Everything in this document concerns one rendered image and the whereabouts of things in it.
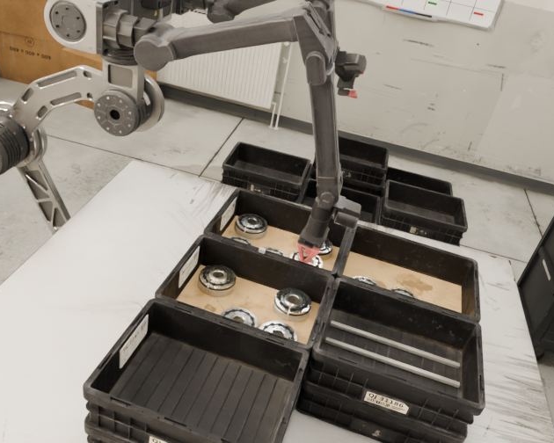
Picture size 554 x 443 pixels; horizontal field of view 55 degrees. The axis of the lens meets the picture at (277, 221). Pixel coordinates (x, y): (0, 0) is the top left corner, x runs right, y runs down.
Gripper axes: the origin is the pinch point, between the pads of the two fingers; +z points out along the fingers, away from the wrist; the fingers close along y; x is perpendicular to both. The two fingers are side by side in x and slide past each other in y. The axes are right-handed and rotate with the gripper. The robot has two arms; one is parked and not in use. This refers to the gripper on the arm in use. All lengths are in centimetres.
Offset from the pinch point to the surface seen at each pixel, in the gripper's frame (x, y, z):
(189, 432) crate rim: 3, -68, 0
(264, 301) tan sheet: 5.5, -15.6, 8.2
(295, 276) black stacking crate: 0.1, -9.1, 1.0
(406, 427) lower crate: -39, -34, 11
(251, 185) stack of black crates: 46, 94, 39
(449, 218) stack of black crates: -50, 131, 35
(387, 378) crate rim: -29.7, -36.0, -3.1
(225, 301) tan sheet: 14.6, -21.4, 8.9
